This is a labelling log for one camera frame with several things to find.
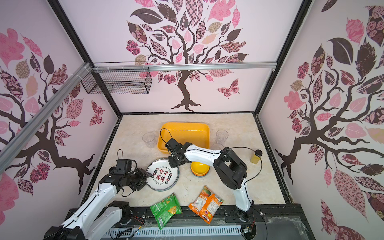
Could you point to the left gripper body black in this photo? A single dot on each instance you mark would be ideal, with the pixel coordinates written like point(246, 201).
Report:
point(134, 180)

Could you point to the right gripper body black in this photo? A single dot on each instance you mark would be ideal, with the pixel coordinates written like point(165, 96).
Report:
point(173, 161)

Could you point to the plate with red characters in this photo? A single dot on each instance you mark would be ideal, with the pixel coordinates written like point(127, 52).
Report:
point(162, 176)

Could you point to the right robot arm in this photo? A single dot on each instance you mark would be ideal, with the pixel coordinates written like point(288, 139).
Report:
point(231, 170)

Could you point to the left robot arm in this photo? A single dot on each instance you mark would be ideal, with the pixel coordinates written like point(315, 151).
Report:
point(100, 213)

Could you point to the yellow plastic bin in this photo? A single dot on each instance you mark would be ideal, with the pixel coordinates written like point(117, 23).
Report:
point(195, 133)

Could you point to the yellow stacked bowls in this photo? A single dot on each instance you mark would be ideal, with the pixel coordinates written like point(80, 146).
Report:
point(199, 169)

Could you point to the clear cup left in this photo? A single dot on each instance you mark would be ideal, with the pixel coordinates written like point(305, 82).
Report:
point(149, 139)

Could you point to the clear cup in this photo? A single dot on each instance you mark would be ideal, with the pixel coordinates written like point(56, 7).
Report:
point(221, 136)
point(217, 146)
point(149, 139)

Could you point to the green snack bag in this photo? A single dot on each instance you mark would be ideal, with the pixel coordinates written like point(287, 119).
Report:
point(164, 210)

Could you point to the clear cup front right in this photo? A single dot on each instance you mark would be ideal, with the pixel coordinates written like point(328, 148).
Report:
point(217, 146)

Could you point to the clear cup back right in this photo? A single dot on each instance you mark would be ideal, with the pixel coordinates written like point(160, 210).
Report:
point(221, 136)

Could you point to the orange snack bag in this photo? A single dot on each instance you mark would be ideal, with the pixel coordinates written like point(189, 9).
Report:
point(206, 204)

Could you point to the yellow juice bottle black cap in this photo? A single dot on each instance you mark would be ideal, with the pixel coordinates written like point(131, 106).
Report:
point(256, 157)

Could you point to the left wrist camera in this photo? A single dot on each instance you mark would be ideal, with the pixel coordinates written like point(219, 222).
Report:
point(124, 165)

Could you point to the white slotted cable duct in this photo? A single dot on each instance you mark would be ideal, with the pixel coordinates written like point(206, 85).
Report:
point(170, 233)

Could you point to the black wire basket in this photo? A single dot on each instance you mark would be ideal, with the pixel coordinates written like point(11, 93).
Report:
point(118, 78)

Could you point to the aluminium rail back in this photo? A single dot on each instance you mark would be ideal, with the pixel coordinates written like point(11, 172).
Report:
point(188, 67)

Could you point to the aluminium rail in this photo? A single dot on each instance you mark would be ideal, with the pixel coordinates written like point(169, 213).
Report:
point(188, 67)
point(11, 150)

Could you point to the aluminium rail left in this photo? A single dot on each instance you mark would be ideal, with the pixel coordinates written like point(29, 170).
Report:
point(11, 150)

